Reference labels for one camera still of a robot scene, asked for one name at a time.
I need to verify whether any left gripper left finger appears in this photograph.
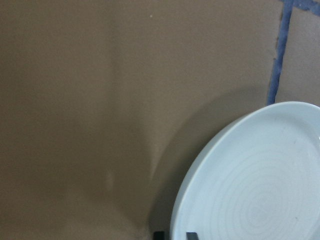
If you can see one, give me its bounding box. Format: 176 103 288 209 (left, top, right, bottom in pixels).
153 231 165 240

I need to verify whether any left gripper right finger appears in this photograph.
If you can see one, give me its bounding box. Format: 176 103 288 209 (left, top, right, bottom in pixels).
186 232 199 240

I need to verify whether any light blue plate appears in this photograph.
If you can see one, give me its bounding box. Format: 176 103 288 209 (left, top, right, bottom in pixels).
169 101 320 240

